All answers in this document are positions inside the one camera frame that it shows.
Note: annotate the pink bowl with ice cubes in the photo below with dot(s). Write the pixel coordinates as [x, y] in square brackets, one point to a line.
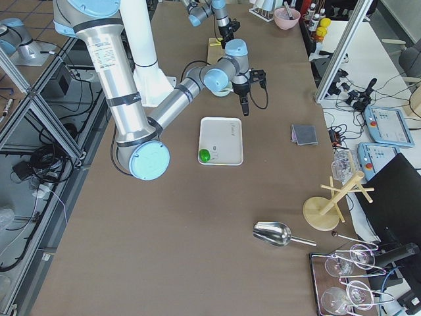
[282, 19]

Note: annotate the mint green bowl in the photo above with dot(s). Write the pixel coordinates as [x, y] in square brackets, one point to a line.
[223, 92]

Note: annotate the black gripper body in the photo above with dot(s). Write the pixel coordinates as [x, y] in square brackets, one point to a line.
[241, 89]
[226, 31]

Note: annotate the yellow lemon fruit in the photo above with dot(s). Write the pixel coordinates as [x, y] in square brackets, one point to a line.
[324, 22]

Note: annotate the grey folded cloth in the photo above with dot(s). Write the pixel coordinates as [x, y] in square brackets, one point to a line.
[302, 134]

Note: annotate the aluminium frame post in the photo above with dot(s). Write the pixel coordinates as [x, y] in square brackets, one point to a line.
[350, 30]

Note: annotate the white wire cup rack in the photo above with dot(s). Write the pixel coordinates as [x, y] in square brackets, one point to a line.
[264, 9]

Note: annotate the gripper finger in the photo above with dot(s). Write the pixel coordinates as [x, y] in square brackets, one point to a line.
[244, 102]

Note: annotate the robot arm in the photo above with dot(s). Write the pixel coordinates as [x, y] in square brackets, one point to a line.
[199, 12]
[99, 25]

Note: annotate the wooden cutting board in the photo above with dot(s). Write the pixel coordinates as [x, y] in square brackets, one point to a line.
[214, 53]

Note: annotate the black monitor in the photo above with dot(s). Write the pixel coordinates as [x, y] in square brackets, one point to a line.
[394, 213]

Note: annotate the cream rabbit tray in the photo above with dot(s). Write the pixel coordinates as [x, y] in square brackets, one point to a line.
[222, 136]

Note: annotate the blue teach pendant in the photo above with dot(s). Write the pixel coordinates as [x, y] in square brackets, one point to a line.
[373, 157]
[388, 126]

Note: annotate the wooden mug tree stand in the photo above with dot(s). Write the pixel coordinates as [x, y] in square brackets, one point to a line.
[324, 214]

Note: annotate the green lime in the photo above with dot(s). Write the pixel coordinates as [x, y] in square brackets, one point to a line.
[204, 155]

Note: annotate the metal muddler with black tip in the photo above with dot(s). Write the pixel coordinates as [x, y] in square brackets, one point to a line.
[288, 10]

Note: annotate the clear wine glass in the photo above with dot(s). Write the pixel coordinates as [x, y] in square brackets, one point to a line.
[362, 256]
[338, 267]
[360, 295]

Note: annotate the metal scoop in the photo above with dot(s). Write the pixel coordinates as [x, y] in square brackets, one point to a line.
[277, 234]

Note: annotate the black wine glass rack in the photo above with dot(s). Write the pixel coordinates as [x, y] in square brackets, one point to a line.
[340, 281]

